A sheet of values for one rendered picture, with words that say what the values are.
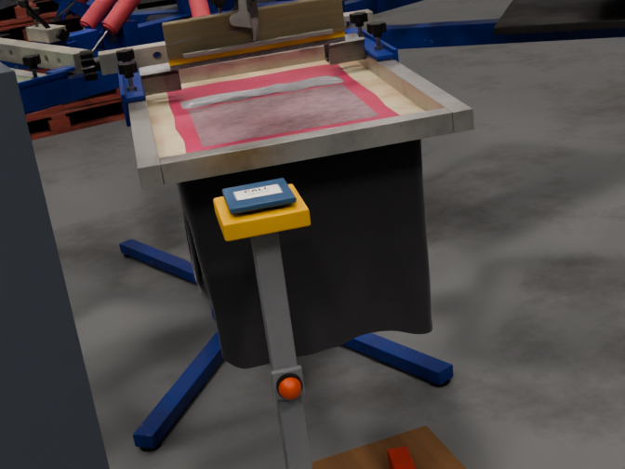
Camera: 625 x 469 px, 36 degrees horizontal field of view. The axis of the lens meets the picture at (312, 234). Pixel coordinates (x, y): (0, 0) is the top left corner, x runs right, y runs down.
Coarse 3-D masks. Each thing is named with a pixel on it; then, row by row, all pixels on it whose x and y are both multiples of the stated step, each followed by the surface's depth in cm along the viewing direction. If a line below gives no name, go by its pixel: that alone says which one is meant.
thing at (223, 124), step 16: (240, 80) 227; (176, 96) 220; (192, 96) 218; (176, 112) 206; (192, 112) 205; (208, 112) 203; (224, 112) 201; (240, 112) 200; (256, 112) 198; (272, 112) 197; (176, 128) 194; (192, 128) 192; (208, 128) 190; (224, 128) 189; (240, 128) 188; (256, 128) 186; (272, 128) 185; (288, 128) 183; (192, 144) 182; (208, 144) 180; (224, 144) 179
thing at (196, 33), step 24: (312, 0) 204; (336, 0) 205; (168, 24) 200; (192, 24) 200; (216, 24) 202; (264, 24) 204; (288, 24) 205; (312, 24) 206; (336, 24) 207; (168, 48) 201; (192, 48) 202
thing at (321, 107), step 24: (288, 72) 229; (312, 72) 226; (336, 72) 223; (288, 96) 207; (312, 96) 205; (336, 96) 202; (360, 96) 200; (288, 120) 189; (312, 120) 187; (336, 120) 185; (360, 120) 183
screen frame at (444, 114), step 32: (224, 64) 232; (256, 64) 234; (288, 64) 235; (384, 64) 208; (416, 96) 188; (448, 96) 178; (352, 128) 166; (384, 128) 166; (416, 128) 168; (448, 128) 169; (160, 160) 162; (192, 160) 161; (224, 160) 162; (256, 160) 163; (288, 160) 165
